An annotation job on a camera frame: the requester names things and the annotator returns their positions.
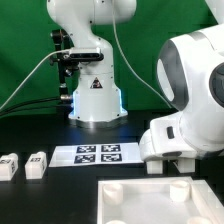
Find white cable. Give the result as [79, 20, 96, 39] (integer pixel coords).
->
[0, 0, 174, 113]

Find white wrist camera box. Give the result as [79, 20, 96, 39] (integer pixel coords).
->
[150, 112, 183, 158]

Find black cables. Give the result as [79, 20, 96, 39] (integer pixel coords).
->
[0, 96, 68, 118]

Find black camera stand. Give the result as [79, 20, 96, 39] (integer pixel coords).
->
[50, 29, 104, 115]

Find white square table top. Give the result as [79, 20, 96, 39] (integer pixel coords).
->
[97, 177, 224, 224]

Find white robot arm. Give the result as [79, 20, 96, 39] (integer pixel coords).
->
[47, 0, 224, 161]

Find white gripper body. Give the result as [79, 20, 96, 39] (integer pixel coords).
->
[139, 129, 197, 162]

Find white sheet with tags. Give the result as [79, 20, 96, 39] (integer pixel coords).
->
[49, 142, 142, 167]

